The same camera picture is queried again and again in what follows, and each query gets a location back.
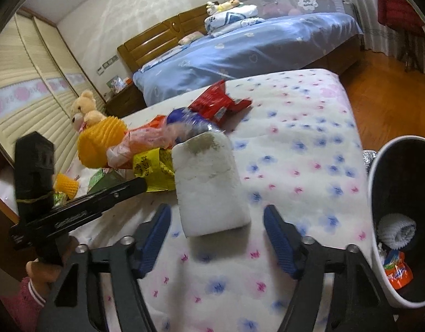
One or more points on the wooden coat stand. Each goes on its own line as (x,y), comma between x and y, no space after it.
(411,50)

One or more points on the white trash bin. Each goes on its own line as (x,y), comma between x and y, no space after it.
(375,214)

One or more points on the beige sliding door wardrobe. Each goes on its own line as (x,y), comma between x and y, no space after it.
(32,93)

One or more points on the red quilted jacket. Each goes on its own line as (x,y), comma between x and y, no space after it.
(399,7)

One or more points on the folded white blue blanket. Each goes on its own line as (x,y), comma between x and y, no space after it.
(233,19)

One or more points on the white foam net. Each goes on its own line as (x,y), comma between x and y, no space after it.
(395,230)

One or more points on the wall switch panel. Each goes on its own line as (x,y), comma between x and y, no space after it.
(106,65)

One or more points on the large yellow foam fruit net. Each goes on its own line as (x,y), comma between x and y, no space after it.
(98,138)

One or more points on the bed with blue blanket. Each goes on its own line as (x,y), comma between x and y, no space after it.
(240,52)

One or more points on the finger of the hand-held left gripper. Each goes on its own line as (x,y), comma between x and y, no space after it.
(124,192)

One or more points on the yellow snack packet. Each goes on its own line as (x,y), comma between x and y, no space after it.
(153,169)

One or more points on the blue plastic bag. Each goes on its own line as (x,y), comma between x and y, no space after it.
(191,121)

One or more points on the yellow plush toy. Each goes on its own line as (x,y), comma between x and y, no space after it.
(222,6)

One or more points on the colourful box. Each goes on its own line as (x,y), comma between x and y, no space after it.
(117,83)

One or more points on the small yellow foam fruit net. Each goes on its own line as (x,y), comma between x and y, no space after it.
(65,185)

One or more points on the beige teddy bear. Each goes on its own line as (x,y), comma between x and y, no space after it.
(86,110)

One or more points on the green packet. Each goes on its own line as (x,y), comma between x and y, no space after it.
(105,179)

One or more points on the pink pillow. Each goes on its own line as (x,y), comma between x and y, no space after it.
(191,37)

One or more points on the wooden nightstand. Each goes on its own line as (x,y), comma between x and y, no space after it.
(124,102)

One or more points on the white foam block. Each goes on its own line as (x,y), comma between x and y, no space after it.
(209,186)

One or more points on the orange snack packet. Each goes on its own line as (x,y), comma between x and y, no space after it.
(399,271)

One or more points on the orange clear plastic bag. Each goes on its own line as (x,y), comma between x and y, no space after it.
(139,141)

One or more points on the silver glitter cloth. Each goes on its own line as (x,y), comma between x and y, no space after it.
(368,160)

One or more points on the white flowered blanket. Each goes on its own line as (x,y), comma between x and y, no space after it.
(295,166)

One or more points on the red snack packet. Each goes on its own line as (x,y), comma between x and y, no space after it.
(210,105)

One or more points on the person's left hand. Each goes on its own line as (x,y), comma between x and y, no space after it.
(41,271)

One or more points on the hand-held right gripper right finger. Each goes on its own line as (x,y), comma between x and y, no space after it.
(281,242)

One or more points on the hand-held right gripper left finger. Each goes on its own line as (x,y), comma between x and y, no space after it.
(153,240)

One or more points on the wooden bed frame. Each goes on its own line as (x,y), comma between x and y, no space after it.
(153,38)

